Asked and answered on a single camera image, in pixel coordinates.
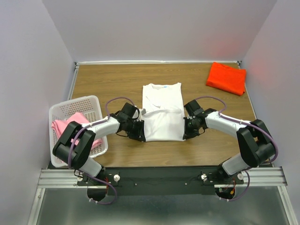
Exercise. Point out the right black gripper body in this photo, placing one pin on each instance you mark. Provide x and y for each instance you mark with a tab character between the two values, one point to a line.
189	123

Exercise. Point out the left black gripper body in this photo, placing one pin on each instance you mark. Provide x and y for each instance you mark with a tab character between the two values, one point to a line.
133	125

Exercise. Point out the white t-shirt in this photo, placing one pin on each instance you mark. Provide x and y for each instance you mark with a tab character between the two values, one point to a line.
164	112

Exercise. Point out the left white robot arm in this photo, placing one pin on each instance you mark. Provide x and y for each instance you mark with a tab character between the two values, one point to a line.
75	143

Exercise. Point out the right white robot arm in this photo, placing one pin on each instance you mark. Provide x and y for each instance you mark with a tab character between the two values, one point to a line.
255	142

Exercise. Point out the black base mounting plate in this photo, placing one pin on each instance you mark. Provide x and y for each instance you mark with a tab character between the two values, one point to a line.
170	180

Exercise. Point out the white plastic laundry basket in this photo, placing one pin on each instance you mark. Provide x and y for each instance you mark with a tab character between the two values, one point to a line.
89	106

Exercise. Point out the folded orange t-shirt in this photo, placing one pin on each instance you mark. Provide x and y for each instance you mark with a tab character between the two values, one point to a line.
227	78

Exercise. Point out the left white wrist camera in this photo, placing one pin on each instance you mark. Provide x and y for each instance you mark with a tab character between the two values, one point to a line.
141	112

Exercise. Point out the aluminium front rail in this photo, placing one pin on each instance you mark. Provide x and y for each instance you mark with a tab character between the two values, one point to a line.
259	177

